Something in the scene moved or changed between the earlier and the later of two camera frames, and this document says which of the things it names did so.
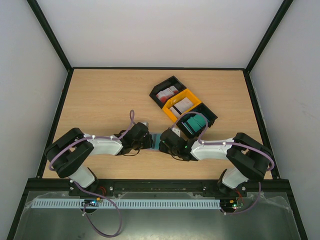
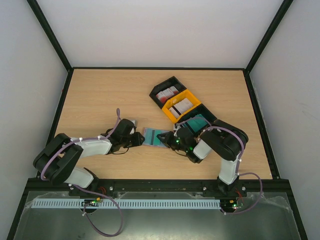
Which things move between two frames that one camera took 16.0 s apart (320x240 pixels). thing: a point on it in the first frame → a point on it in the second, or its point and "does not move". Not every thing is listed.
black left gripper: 148,143 → 138,141
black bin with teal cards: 197,121 does not move
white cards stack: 178,108 does not move
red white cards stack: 164,94 does not move
